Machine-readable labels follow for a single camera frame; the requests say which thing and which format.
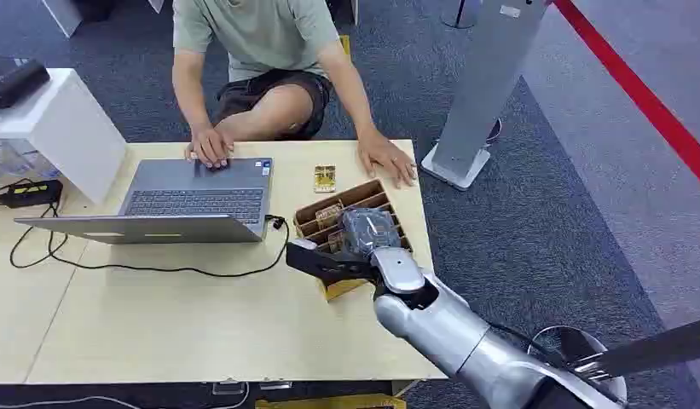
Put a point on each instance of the person's right hand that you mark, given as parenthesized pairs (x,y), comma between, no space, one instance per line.
(209,148)

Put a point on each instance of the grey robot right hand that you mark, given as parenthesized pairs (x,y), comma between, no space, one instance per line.
(369,228)

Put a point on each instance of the person's left hand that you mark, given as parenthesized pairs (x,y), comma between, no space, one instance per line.
(386,160)

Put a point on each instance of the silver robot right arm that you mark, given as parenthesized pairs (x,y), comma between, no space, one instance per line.
(462,338)

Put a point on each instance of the gold printed card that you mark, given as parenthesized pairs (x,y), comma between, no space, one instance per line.
(325,178)
(335,241)
(328,215)

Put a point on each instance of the wooden card box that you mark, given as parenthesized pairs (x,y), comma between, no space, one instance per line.
(355,195)

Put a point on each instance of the grey laptop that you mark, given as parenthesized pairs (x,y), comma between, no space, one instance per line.
(191,203)

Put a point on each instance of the person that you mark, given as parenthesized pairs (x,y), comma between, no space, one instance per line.
(259,45)

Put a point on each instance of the grey floor stand pillar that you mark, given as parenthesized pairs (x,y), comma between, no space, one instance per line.
(485,84)

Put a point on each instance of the white cabinet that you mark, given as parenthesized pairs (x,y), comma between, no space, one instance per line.
(67,130)

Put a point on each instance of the round grey stand base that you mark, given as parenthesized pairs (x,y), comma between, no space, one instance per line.
(461,14)

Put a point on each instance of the yellow box under desk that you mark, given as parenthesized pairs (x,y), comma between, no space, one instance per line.
(332,403)

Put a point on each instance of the black power adapter yellow label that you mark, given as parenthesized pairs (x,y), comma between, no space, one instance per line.
(30,193)

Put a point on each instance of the black device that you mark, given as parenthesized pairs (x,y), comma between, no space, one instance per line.
(16,83)

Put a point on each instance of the white round base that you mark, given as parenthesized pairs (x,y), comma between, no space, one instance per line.
(587,344)

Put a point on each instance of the red floor tape line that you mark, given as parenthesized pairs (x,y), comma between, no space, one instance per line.
(637,93)

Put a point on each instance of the dark slanted bar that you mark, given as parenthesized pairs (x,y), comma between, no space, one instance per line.
(654,350)

